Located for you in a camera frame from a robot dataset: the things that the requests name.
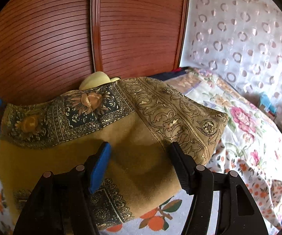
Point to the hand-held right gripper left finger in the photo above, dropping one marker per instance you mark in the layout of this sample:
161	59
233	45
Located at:
100	169

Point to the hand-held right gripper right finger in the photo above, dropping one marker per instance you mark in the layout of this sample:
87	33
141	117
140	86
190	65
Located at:
180	169

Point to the mustard patterned scarf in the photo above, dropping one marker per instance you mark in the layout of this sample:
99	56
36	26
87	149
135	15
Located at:
141	146

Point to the floral blanket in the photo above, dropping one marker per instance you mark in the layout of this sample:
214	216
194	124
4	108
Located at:
241	117

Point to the orange fruit print sheet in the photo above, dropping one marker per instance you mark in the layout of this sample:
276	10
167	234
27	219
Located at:
260	183

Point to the yellow cloth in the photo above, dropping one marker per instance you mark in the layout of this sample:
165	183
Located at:
95	80

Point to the wooden slatted wardrobe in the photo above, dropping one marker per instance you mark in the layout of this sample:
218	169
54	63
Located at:
58	41

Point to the cardboard box with blue bags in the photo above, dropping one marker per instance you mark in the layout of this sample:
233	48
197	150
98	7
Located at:
268	106

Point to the sheer circle pattern curtain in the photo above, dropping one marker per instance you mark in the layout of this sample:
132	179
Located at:
241	41

